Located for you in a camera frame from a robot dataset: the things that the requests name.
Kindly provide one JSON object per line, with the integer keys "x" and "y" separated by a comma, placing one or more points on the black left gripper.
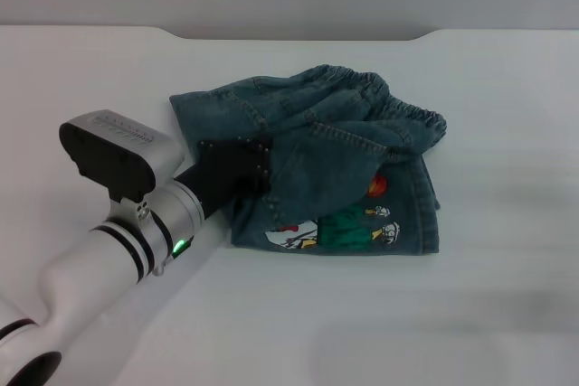
{"x": 226, "y": 173}

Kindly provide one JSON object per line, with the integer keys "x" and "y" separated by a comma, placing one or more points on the blue denim shorts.
{"x": 325, "y": 142}

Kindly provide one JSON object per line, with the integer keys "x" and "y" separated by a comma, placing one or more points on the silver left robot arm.
{"x": 113, "y": 232}

